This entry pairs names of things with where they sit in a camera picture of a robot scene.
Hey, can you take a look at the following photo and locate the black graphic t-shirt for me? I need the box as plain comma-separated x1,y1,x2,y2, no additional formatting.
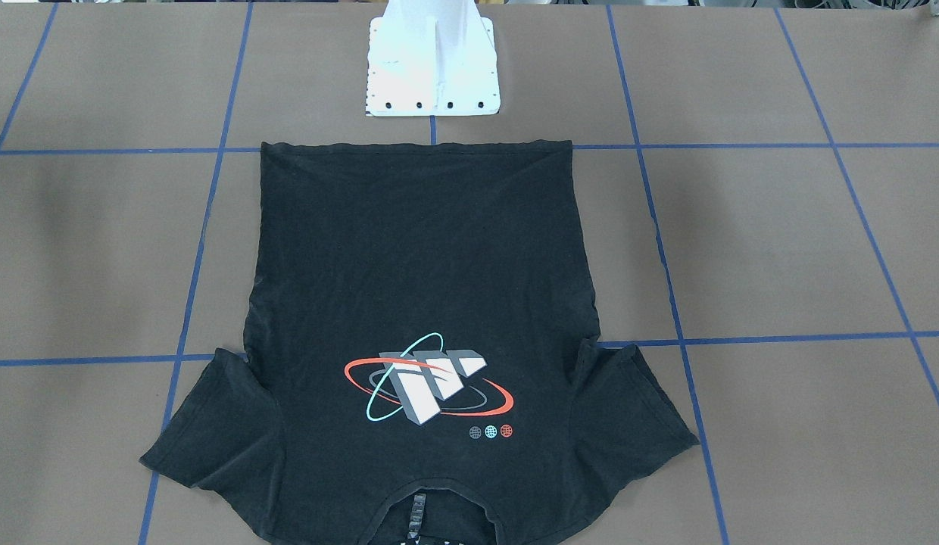
140,141,699,544

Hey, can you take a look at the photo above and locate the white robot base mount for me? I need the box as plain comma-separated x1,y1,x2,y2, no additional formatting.
363,1,501,117

